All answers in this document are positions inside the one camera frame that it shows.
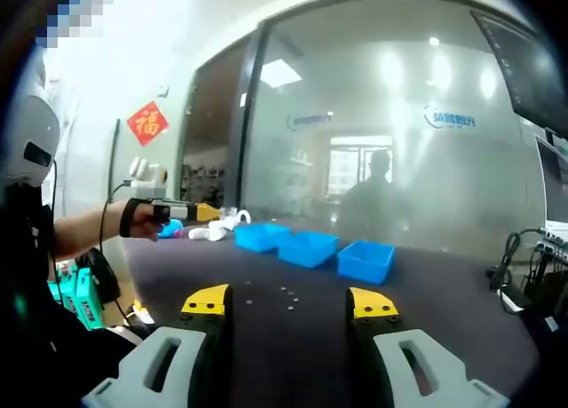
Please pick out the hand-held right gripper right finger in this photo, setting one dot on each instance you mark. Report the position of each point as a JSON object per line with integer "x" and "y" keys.
{"x": 444, "y": 381}

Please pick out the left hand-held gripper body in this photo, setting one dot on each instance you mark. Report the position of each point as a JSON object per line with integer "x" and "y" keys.
{"x": 146, "y": 177}

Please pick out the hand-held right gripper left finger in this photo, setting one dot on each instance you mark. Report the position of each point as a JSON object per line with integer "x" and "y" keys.
{"x": 151, "y": 372}

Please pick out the blue plastic bin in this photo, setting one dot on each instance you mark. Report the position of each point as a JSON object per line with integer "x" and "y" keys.
{"x": 364, "y": 264}
{"x": 259, "y": 237}
{"x": 306, "y": 250}

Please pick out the screws nuts and washers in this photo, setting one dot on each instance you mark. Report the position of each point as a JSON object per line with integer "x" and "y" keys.
{"x": 250, "y": 300}

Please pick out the person's left hand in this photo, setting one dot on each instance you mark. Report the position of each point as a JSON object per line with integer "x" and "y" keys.
{"x": 144, "y": 222}

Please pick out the white crumpled cloth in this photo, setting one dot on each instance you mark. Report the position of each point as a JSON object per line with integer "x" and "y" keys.
{"x": 213, "y": 230}

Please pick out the blue tissue packet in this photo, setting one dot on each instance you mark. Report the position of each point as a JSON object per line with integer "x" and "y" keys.
{"x": 171, "y": 228}

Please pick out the white tape roll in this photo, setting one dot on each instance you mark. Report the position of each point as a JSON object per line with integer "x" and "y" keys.
{"x": 239, "y": 216}

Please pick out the dark door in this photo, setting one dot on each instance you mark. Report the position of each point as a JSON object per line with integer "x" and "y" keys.
{"x": 208, "y": 128}

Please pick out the teal box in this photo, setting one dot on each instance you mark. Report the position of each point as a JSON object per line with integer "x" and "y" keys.
{"x": 84, "y": 301}

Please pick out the black bag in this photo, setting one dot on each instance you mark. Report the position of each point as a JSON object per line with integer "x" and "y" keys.
{"x": 104, "y": 275}

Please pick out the black and white power adapter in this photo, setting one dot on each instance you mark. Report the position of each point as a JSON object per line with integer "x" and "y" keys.
{"x": 512, "y": 299}

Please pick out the person's dark clothing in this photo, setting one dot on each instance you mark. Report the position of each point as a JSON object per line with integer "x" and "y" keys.
{"x": 35, "y": 359}

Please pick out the white worn chest device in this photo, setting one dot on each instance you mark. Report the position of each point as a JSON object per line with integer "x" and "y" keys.
{"x": 31, "y": 137}

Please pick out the black laptop stand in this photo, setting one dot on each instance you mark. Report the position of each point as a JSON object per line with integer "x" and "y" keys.
{"x": 550, "y": 284}

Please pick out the white laptop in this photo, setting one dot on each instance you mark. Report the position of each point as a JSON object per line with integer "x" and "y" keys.
{"x": 554, "y": 182}

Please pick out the red diamond wall decoration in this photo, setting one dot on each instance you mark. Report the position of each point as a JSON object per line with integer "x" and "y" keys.
{"x": 147, "y": 123}

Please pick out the large black wall monitor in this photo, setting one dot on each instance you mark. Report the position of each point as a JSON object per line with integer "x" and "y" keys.
{"x": 532, "y": 66}

